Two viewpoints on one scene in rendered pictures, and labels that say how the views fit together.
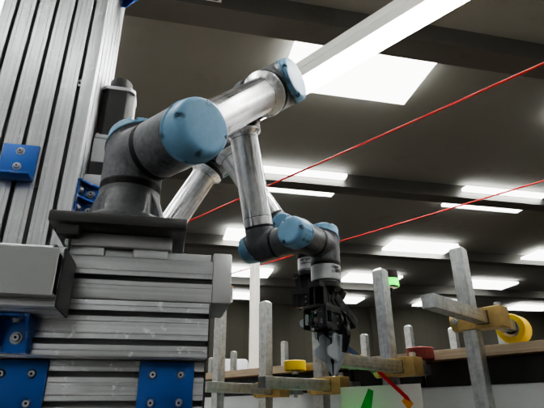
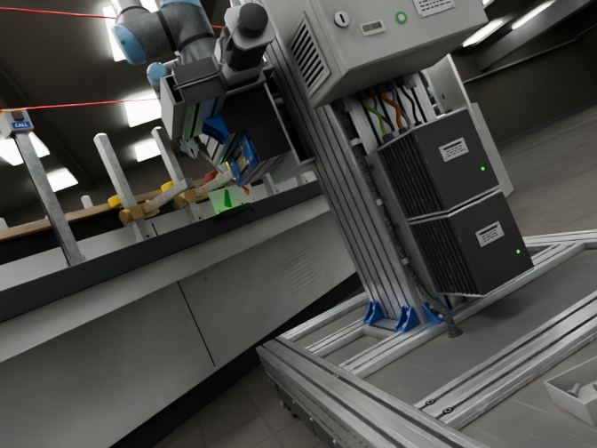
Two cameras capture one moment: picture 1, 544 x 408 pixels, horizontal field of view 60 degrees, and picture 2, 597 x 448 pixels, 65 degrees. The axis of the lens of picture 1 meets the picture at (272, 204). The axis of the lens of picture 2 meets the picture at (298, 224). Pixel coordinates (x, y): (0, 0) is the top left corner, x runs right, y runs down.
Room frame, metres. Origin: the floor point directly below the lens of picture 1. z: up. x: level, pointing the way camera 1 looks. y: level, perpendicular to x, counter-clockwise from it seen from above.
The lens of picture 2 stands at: (1.36, 1.74, 0.56)
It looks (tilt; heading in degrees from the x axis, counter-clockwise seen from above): 1 degrees down; 265
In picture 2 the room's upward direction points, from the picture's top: 23 degrees counter-clockwise
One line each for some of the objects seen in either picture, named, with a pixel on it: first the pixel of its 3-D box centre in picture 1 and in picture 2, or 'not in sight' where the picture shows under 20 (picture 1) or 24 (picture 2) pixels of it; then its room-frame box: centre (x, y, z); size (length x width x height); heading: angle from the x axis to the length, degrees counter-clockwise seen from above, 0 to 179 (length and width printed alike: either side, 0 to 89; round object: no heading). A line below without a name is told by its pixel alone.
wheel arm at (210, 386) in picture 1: (256, 389); (155, 204); (1.67, 0.06, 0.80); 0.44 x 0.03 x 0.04; 136
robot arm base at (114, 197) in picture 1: (127, 211); not in sight; (0.83, 0.28, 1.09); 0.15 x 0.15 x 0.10
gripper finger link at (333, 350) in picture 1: (333, 353); not in sight; (1.13, -0.14, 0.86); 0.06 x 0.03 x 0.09; 136
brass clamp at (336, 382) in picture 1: (327, 385); (191, 196); (1.57, -0.17, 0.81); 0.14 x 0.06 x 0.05; 46
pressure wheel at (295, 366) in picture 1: (295, 376); (123, 209); (1.81, -0.08, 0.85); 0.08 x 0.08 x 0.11
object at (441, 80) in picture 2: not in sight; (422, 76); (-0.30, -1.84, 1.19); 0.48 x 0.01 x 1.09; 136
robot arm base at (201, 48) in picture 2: not in sight; (203, 60); (1.32, 0.39, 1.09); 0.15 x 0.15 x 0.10
